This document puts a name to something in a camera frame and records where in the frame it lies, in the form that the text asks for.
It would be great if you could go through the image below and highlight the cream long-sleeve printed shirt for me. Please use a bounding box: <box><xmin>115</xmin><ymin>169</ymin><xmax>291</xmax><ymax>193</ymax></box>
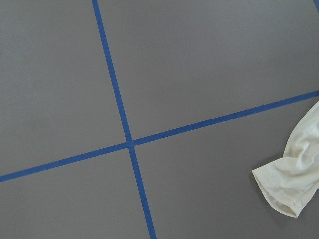
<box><xmin>252</xmin><ymin>103</ymin><xmax>319</xmax><ymax>218</ymax></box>

